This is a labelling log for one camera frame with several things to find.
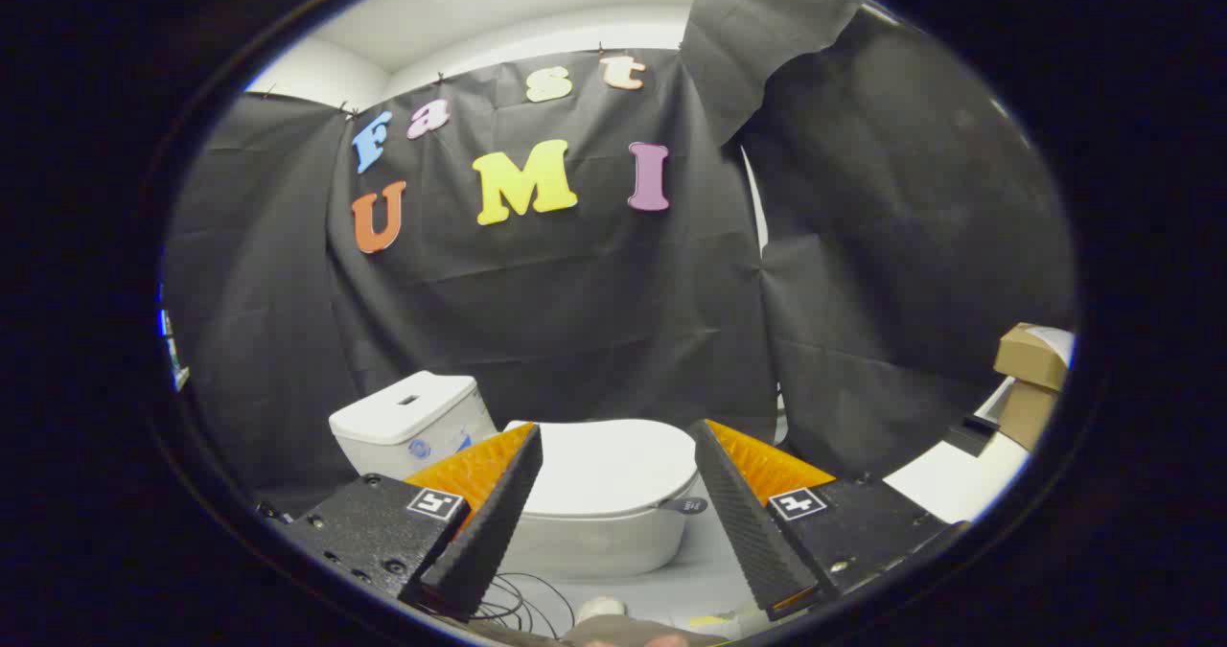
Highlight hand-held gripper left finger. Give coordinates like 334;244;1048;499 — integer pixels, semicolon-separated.
273;424;544;624

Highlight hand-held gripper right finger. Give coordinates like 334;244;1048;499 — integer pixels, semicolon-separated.
692;419;971;622

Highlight white toilet lid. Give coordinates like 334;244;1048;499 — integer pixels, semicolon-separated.
505;420;708;520

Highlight white toilet bowl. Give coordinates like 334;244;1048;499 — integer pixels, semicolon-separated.
498;479;696;579

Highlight white toilet tank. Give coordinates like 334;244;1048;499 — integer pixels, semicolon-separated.
329;371;499;480

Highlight black backdrop cloth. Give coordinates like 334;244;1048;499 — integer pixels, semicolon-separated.
163;0;1079;516

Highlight small cardboard box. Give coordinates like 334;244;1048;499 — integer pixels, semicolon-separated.
994;323;1070;391

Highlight black cable bundle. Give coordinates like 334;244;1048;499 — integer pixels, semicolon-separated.
475;573;576;638

